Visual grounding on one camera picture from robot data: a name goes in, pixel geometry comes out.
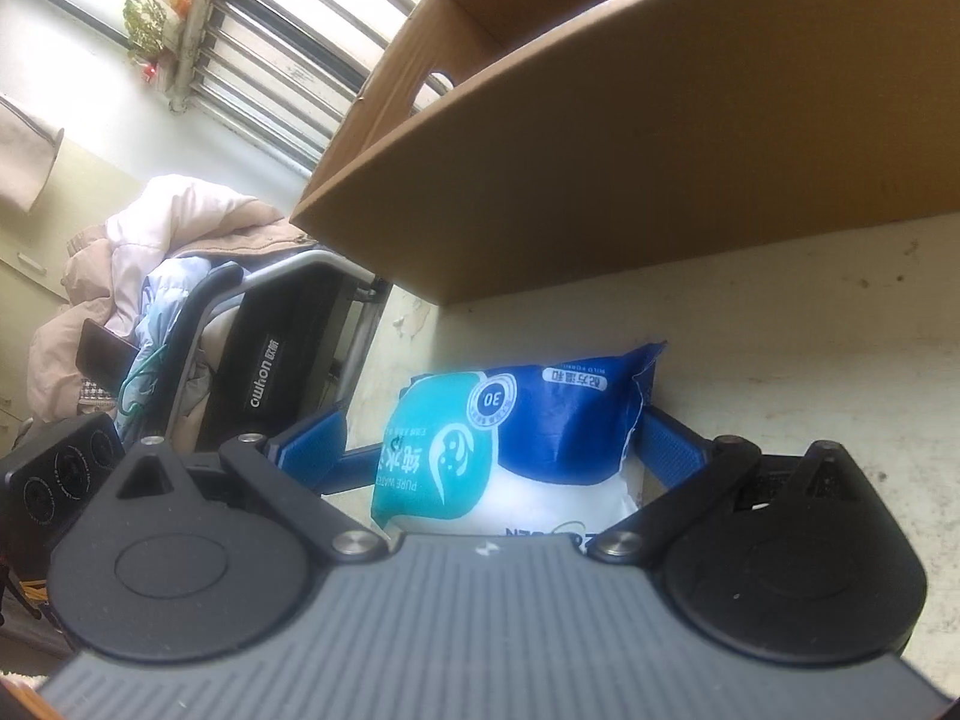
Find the blue white wet wipes pack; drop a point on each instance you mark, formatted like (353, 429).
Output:
(525, 427)

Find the barred window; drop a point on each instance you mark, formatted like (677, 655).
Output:
(206, 15)

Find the brown cardboard box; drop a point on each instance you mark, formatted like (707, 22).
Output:
(637, 127)

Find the green plant decoration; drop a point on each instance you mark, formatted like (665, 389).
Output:
(150, 15)

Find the light blue garment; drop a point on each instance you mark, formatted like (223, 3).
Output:
(169, 292)

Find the beige hanging cloth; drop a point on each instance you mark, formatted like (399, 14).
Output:
(26, 157)

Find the black folded wheelchair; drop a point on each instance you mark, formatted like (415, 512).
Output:
(262, 367)

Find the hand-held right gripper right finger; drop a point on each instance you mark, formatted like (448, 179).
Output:
(671, 454)

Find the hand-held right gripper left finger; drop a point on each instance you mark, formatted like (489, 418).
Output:
(307, 450)

